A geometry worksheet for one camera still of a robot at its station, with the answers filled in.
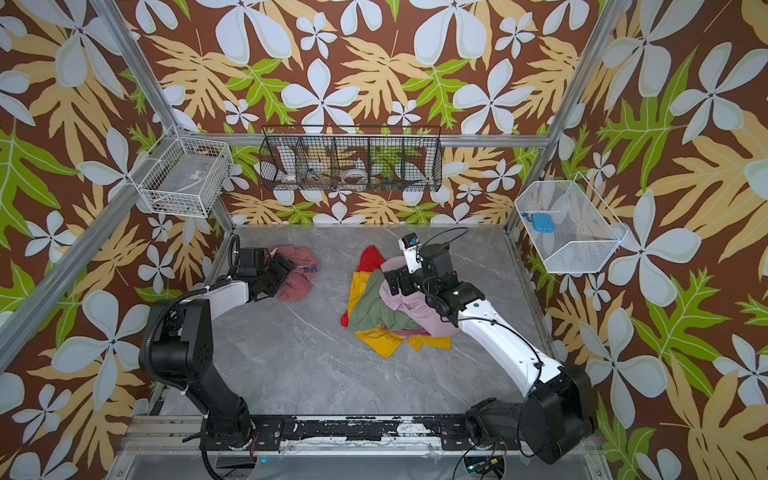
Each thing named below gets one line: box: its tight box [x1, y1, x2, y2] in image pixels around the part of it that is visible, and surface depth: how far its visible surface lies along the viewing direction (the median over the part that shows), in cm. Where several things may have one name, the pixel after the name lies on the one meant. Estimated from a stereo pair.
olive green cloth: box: [349, 269, 421, 332], surface depth 90 cm
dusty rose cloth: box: [268, 245, 321, 302], surface depth 103 cm
